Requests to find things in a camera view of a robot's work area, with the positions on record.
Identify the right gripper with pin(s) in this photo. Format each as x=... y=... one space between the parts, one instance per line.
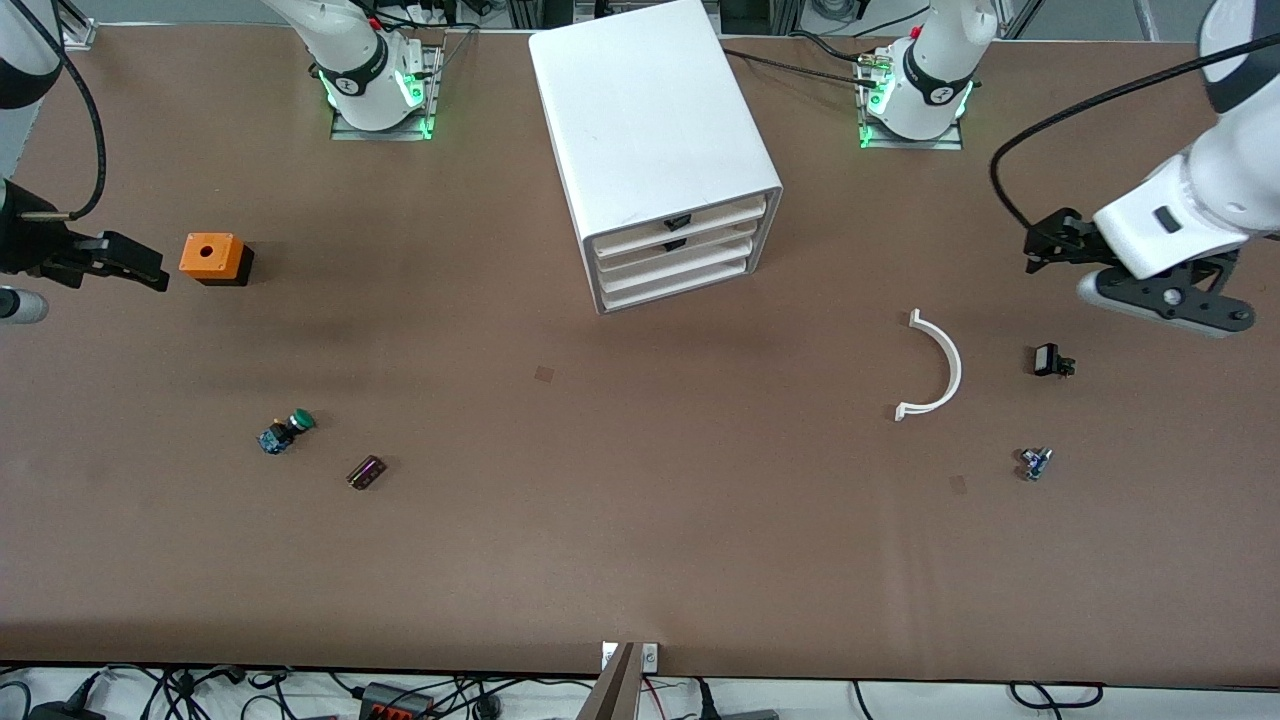
x=25 y=243

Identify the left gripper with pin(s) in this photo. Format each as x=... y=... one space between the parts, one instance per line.
x=1070 y=240

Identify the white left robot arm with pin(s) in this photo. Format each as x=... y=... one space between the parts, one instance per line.
x=935 y=70

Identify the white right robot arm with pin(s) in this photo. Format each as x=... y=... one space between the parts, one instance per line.
x=350 y=60

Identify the white plain drawer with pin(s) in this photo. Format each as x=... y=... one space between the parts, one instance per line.
x=690 y=282
x=700 y=260

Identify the white drawer cabinet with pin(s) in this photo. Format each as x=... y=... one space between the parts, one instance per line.
x=650 y=110

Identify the small black component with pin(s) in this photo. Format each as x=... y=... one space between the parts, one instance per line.
x=1047 y=359

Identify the white curved plastic part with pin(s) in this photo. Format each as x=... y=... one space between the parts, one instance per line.
x=958 y=370

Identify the small blue electronic component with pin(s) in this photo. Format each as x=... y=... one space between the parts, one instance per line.
x=1035 y=463

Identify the black power adapter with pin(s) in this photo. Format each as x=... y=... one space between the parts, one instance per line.
x=65 y=712

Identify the black red power strip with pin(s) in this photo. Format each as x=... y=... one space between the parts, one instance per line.
x=395 y=702

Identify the orange button enclosure box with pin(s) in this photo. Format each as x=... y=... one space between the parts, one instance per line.
x=225 y=262

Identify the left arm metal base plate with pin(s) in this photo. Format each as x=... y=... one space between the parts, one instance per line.
x=910 y=144

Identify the aluminium frame profile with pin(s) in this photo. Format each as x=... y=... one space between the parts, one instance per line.
x=80 y=30

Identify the green push button switch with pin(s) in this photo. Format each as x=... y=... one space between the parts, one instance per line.
x=300 y=420

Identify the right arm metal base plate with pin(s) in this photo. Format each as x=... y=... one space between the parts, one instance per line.
x=385 y=134

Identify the small white bracket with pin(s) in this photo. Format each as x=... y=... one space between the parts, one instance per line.
x=607 y=655
x=650 y=657

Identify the brown wooden post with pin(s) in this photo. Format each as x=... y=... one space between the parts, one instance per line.
x=615 y=690

